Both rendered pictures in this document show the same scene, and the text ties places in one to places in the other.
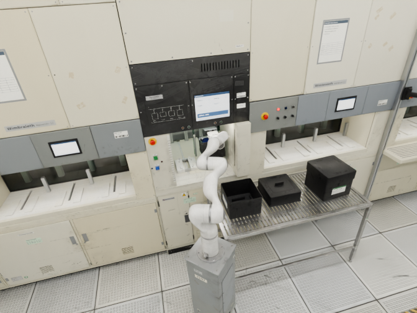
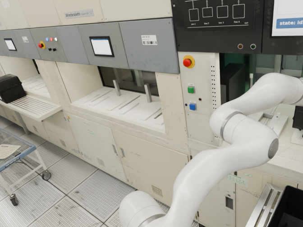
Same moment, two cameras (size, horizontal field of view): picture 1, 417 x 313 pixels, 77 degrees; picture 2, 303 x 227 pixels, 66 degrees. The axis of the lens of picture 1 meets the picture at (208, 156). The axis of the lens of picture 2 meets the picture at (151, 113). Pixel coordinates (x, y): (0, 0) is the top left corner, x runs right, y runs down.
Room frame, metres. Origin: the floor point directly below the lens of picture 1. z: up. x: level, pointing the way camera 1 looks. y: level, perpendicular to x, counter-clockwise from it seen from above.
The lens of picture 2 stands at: (1.08, -0.36, 1.71)
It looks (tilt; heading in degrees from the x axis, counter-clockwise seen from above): 29 degrees down; 57
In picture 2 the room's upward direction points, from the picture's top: 11 degrees counter-clockwise
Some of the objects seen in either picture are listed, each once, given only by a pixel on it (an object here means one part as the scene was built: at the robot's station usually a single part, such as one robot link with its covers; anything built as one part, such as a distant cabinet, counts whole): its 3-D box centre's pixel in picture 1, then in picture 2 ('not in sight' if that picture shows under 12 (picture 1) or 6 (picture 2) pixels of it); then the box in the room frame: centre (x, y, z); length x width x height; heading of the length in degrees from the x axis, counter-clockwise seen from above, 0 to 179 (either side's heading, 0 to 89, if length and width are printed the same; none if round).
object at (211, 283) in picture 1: (213, 283); not in sight; (1.25, 0.03, 0.38); 0.28 x 0.28 x 0.76; 57
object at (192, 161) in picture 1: (186, 164); (263, 122); (2.22, 0.23, 0.89); 0.22 x 0.21 x 0.04; 12
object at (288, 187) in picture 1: (278, 187); not in sight; (1.83, -0.61, 0.83); 0.29 x 0.29 x 0.13; 11
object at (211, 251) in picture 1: (210, 242); not in sight; (1.25, 0.03, 0.85); 0.19 x 0.19 x 0.18
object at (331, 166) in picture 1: (328, 177); not in sight; (1.85, -1.05, 0.89); 0.29 x 0.29 x 0.25; 16
